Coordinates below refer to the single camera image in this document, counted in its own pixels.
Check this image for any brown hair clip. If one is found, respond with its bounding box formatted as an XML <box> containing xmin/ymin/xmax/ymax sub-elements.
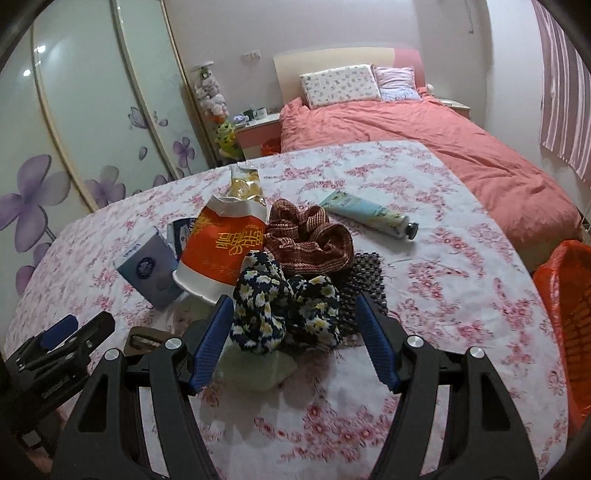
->
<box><xmin>123</xmin><ymin>326</ymin><xmax>173</xmax><ymax>356</ymax></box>

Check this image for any blue wet wipes pack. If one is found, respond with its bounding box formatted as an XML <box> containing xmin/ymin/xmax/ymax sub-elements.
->
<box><xmin>113</xmin><ymin>227</ymin><xmax>182</xmax><ymax>310</ymax></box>

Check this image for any green cloth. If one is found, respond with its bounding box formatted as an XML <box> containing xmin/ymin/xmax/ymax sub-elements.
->
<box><xmin>172</xmin><ymin>294</ymin><xmax>299</xmax><ymax>393</ymax></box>

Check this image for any orange white snack bag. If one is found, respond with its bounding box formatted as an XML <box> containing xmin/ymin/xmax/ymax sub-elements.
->
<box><xmin>172</xmin><ymin>165</ymin><xmax>267</xmax><ymax>305</ymax></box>

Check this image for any daisy print black scrunchie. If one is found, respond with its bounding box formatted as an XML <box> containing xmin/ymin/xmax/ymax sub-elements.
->
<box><xmin>230</xmin><ymin>251</ymin><xmax>342</xmax><ymax>355</ymax></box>

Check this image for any black woven mat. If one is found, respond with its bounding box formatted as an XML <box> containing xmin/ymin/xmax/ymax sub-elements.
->
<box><xmin>329</xmin><ymin>252</ymin><xmax>388</xmax><ymax>338</ymax></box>

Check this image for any red plaid scrunchie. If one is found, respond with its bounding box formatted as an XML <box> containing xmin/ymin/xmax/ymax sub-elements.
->
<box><xmin>263</xmin><ymin>199</ymin><xmax>355</xmax><ymax>276</ymax></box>

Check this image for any blue hand cream tube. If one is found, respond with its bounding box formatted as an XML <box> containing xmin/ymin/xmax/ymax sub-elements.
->
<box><xmin>321</xmin><ymin>190</ymin><xmax>419</xmax><ymax>241</ymax></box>

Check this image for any dark blue snack wrapper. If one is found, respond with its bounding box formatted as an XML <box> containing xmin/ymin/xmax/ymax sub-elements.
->
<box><xmin>166</xmin><ymin>217</ymin><xmax>197</xmax><ymax>260</ymax></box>

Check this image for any orange trash basket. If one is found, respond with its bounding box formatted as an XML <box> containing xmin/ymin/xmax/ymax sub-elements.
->
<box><xmin>533</xmin><ymin>240</ymin><xmax>590</xmax><ymax>435</ymax></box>

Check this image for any floral pink tablecloth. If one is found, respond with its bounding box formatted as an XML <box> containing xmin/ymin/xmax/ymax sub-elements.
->
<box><xmin>2</xmin><ymin>139</ymin><xmax>570</xmax><ymax>480</ymax></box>

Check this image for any pink bed duvet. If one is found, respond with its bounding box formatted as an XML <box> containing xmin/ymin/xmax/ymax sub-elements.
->
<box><xmin>280</xmin><ymin>95</ymin><xmax>582</xmax><ymax>270</ymax></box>

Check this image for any glass floral wardrobe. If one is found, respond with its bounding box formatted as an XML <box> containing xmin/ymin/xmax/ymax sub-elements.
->
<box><xmin>1</xmin><ymin>1</ymin><xmax>214</xmax><ymax>327</ymax></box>

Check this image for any green plush toy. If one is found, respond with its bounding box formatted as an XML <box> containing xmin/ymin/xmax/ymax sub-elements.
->
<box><xmin>215</xmin><ymin>121</ymin><xmax>243</xmax><ymax>161</ymax></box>

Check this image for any left pink nightstand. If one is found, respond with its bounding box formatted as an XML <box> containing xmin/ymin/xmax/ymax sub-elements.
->
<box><xmin>235</xmin><ymin>113</ymin><xmax>281</xmax><ymax>160</ymax></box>

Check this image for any pink nightstand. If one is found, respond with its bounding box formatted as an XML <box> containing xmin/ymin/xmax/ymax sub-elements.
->
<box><xmin>439</xmin><ymin>98</ymin><xmax>471</xmax><ymax>120</ymax></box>
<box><xmin>235</xmin><ymin>113</ymin><xmax>281</xmax><ymax>160</ymax></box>

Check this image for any right pink nightstand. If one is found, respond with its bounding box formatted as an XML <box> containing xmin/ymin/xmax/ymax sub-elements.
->
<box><xmin>439</xmin><ymin>98</ymin><xmax>471</xmax><ymax>120</ymax></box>

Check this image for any pink striped curtain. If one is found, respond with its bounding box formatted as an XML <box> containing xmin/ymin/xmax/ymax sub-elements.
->
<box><xmin>532</xmin><ymin>1</ymin><xmax>591</xmax><ymax>184</ymax></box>

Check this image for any cream pink headboard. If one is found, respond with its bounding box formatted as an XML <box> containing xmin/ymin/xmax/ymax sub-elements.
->
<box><xmin>273</xmin><ymin>47</ymin><xmax>427</xmax><ymax>104</ymax></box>

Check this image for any striped pink pillow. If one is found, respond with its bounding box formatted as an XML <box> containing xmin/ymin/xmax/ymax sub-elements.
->
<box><xmin>372</xmin><ymin>65</ymin><xmax>421</xmax><ymax>102</ymax></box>

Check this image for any floral white pillow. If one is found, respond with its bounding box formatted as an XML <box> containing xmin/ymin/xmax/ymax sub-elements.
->
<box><xmin>300</xmin><ymin>64</ymin><xmax>381</xmax><ymax>109</ymax></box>

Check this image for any white wall socket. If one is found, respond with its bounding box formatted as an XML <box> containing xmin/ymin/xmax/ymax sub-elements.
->
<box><xmin>242</xmin><ymin>50</ymin><xmax>262</xmax><ymax>62</ymax></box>

